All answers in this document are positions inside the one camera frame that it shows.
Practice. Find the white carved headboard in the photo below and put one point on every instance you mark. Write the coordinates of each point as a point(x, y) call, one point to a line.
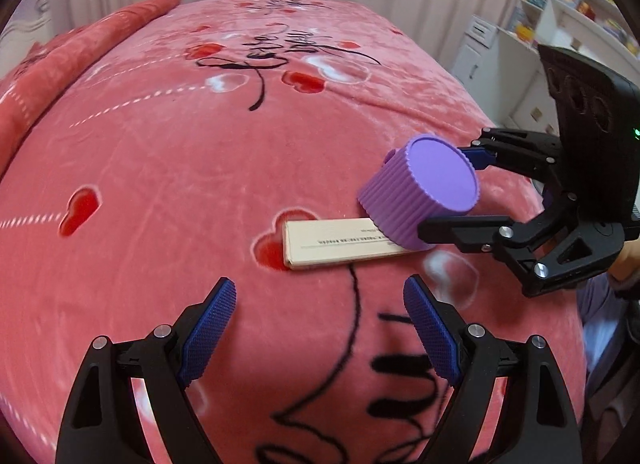
point(20, 35)

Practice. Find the light blue trash bag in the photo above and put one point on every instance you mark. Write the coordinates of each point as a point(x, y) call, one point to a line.
point(603, 326)

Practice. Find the white bookshelf with books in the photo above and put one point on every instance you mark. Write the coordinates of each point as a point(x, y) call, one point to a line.
point(535, 22)

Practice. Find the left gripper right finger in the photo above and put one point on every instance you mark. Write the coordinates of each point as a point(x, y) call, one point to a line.
point(536, 424)

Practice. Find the purple ribbed cup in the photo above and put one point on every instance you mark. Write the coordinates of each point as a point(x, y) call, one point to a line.
point(427, 178)

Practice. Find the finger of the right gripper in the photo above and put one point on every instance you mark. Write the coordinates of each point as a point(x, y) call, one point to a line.
point(467, 233)
point(479, 157)

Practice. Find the folded red quilt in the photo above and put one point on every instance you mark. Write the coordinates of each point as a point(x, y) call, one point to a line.
point(47, 71)

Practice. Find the person's right hand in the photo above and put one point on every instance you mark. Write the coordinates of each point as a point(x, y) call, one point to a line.
point(624, 273)

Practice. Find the black tracking camera box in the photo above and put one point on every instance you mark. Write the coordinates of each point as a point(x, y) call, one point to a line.
point(598, 117)

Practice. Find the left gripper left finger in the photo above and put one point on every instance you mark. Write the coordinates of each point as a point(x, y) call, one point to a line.
point(101, 423)

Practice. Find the pink heart bed blanket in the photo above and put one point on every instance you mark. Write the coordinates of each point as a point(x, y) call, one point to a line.
point(174, 161)

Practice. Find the beige flat box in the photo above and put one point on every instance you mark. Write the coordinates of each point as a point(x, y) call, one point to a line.
point(318, 243)

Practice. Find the white desk cabinet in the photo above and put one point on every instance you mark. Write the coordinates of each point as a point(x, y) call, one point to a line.
point(504, 77)

